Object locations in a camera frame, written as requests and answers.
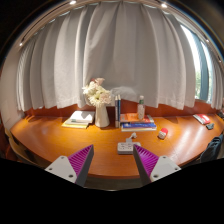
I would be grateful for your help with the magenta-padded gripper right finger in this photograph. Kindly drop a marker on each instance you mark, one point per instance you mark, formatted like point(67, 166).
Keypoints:
point(163, 166)

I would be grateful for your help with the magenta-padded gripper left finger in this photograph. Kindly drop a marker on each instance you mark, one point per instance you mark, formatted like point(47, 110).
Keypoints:
point(63, 167)

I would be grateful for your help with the red and white charger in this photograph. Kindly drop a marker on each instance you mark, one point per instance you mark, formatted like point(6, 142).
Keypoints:
point(163, 133)

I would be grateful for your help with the white power strip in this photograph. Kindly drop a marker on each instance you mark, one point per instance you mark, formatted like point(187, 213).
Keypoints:
point(126, 148)

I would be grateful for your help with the black jacket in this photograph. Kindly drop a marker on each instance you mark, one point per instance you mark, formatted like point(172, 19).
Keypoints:
point(213, 150)

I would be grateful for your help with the white flat book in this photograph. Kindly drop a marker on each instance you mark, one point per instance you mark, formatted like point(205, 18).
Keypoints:
point(81, 116)

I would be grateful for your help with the orange flat book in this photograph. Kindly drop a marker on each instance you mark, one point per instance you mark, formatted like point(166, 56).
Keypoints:
point(131, 117)

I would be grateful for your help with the clear plastic bottle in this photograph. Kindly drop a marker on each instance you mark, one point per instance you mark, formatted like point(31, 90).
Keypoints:
point(141, 110)

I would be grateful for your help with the small black flat object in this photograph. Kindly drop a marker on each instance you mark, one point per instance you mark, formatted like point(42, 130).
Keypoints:
point(210, 126)

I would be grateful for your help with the red and white book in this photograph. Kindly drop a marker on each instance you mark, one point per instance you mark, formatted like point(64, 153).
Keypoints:
point(202, 118)

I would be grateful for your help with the white ceramic vase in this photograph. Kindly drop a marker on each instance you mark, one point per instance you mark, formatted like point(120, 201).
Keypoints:
point(101, 117)

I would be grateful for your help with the blue upright book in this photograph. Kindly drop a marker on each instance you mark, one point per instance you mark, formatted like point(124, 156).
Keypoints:
point(119, 111)

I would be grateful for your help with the white and pink flowers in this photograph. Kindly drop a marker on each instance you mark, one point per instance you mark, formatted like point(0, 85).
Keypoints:
point(96, 95)

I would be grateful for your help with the narrow white curtain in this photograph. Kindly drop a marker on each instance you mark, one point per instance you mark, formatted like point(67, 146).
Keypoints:
point(218, 86)

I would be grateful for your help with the window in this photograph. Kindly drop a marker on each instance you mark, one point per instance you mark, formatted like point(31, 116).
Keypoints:
point(200, 70)

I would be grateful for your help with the wide white curtain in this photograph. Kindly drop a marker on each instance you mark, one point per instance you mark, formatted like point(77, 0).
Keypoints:
point(106, 53)

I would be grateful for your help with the ceiling lights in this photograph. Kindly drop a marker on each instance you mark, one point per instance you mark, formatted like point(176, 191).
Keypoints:
point(72, 2)

